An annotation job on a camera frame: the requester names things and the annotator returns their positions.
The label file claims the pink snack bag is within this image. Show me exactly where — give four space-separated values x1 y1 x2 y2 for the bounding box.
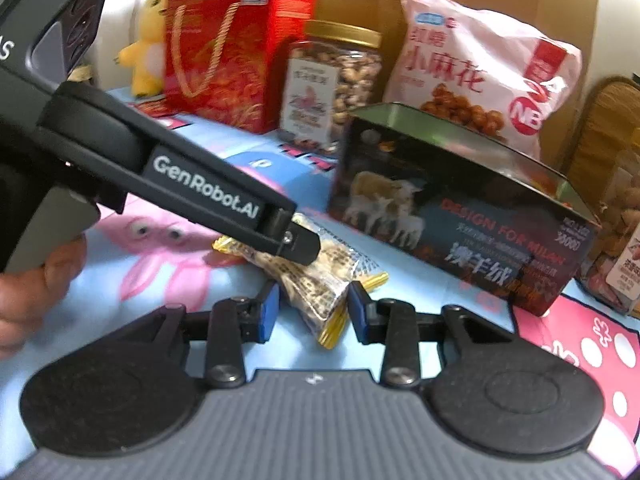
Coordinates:
382 0 585 161

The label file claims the yellow plush duck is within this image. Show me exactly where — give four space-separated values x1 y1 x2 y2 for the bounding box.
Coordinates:
114 0 168 100

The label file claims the gold-lid nut jar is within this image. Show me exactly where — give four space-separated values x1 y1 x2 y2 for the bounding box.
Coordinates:
277 19 383 153

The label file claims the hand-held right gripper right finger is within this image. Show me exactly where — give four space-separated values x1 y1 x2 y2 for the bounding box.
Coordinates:
347 281 508 390

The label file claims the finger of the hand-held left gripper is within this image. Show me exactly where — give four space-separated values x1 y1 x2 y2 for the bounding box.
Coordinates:
279 217 322 266

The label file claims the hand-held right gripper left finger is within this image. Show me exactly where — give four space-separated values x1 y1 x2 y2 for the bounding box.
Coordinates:
117 280 281 389

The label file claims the tall gold-lid snack jar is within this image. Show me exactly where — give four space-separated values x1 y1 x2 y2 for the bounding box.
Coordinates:
577 149 640 318

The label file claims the red gift box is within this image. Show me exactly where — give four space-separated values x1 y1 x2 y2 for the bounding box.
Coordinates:
162 0 318 135

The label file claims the brown seat cushion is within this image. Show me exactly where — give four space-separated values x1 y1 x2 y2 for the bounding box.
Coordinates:
567 76 640 203

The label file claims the black tin box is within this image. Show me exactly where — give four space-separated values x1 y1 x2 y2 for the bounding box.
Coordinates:
327 102 603 318

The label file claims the person's left hand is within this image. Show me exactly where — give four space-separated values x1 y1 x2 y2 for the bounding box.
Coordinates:
0 234 90 361

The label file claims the printed blanket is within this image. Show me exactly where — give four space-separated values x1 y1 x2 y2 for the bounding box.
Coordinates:
0 82 640 480

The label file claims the clear gold-edged snack packet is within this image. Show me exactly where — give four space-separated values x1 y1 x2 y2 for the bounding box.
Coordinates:
212 212 391 350

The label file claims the small red packet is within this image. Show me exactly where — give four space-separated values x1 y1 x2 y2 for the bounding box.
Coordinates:
127 99 195 132

